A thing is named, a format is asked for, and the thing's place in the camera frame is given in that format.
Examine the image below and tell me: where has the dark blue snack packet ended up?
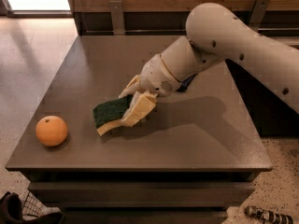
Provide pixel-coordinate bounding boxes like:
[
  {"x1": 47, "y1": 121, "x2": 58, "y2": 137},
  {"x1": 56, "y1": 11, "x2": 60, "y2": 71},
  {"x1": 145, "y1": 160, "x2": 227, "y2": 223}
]
[{"x1": 178, "y1": 75, "x2": 196, "y2": 92}]

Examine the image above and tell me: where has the black silver cylindrical tool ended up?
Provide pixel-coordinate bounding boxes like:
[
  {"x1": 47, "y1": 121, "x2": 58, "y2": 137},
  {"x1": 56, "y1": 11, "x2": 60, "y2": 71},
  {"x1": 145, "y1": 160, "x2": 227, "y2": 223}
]
[{"x1": 245, "y1": 205, "x2": 294, "y2": 224}]

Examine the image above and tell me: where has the metal wall bracket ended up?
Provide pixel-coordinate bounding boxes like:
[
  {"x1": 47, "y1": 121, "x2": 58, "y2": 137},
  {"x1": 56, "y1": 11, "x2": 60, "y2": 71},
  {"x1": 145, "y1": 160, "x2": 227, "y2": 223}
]
[
  {"x1": 249, "y1": 0, "x2": 270, "y2": 26},
  {"x1": 109, "y1": 0, "x2": 125, "y2": 35}
]

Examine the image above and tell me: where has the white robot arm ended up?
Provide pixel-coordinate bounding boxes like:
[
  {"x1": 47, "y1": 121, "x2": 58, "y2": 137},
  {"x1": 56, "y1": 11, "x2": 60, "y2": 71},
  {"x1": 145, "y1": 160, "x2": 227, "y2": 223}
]
[{"x1": 121, "y1": 3, "x2": 299, "y2": 127}]

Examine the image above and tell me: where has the right metal wall bracket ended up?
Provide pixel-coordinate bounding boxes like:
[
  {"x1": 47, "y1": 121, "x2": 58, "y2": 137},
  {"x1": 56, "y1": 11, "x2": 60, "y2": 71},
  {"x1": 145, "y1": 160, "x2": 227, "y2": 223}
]
[{"x1": 249, "y1": 0, "x2": 270, "y2": 26}]

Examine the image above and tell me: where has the grey drawer cabinet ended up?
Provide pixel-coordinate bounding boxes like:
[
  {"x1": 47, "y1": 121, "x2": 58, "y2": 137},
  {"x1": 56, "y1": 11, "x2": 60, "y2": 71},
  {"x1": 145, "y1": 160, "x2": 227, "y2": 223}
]
[{"x1": 7, "y1": 36, "x2": 272, "y2": 224}]

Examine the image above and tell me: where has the left metal wall bracket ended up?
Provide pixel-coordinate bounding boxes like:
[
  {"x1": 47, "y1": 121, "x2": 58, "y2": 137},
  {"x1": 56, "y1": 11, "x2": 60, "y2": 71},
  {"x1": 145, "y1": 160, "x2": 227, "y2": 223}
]
[{"x1": 109, "y1": 0, "x2": 125, "y2": 35}]

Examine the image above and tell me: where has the horizontal metal rail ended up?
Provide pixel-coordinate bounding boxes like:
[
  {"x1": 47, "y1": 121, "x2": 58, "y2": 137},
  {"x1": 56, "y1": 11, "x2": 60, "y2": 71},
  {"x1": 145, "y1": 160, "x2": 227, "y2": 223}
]
[{"x1": 79, "y1": 28, "x2": 299, "y2": 36}]

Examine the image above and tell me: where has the orange fruit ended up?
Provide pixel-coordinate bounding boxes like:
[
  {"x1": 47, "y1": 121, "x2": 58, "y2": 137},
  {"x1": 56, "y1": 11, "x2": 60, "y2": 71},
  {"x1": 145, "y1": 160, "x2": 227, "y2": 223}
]
[{"x1": 36, "y1": 116, "x2": 68, "y2": 147}]

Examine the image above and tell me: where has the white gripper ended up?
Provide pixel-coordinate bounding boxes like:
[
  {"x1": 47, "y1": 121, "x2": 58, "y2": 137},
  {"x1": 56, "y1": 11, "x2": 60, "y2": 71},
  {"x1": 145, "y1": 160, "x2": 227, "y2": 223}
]
[{"x1": 119, "y1": 54, "x2": 180, "y2": 127}]

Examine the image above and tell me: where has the green and yellow sponge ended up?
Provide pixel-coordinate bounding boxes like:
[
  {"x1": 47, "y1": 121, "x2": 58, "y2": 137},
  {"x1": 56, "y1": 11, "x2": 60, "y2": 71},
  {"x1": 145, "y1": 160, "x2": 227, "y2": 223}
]
[{"x1": 93, "y1": 94, "x2": 133, "y2": 136}]

